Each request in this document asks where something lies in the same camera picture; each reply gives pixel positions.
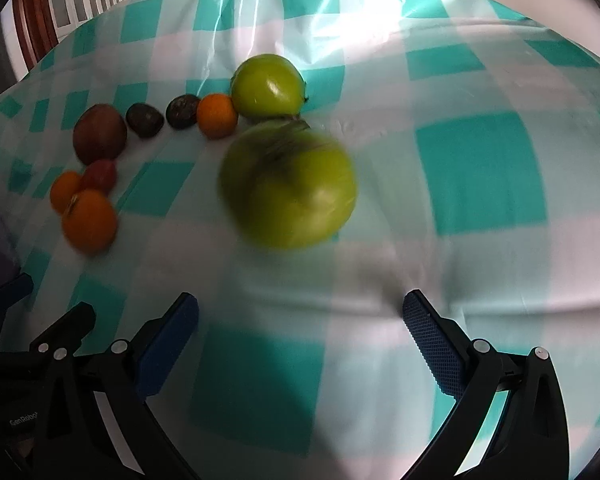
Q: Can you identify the orange tangerine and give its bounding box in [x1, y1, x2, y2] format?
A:
[61, 190, 118, 257]
[197, 93, 238, 140]
[50, 171, 82, 214]

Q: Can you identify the small red tomato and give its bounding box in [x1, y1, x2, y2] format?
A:
[79, 159, 118, 196]

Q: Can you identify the dark red pomegranate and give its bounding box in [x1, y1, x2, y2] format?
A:
[72, 103, 128, 166]

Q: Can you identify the dark passion fruit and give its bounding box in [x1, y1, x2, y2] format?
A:
[125, 103, 164, 139]
[166, 93, 200, 130]

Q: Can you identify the large green apple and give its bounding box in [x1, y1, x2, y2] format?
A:
[218, 119, 358, 249]

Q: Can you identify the teal checkered tablecloth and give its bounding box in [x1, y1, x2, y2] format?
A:
[0, 0, 600, 479]

